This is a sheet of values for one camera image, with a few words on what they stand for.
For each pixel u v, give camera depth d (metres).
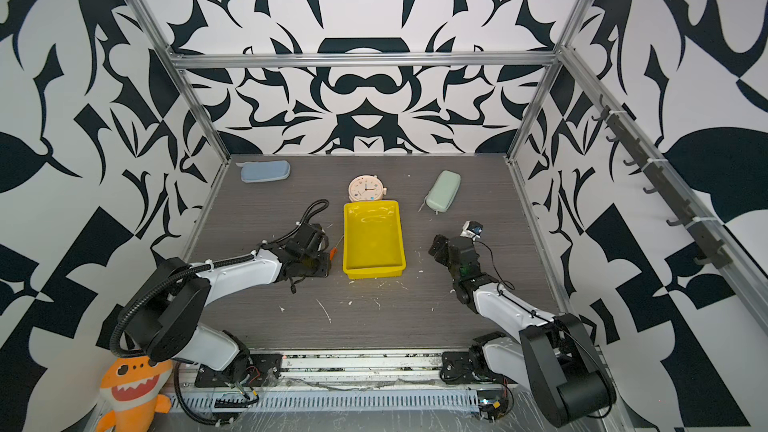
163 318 0.43
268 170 1.13
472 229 0.79
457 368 0.74
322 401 0.71
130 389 0.65
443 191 1.08
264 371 0.74
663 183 0.55
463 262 0.67
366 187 1.08
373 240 0.97
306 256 0.72
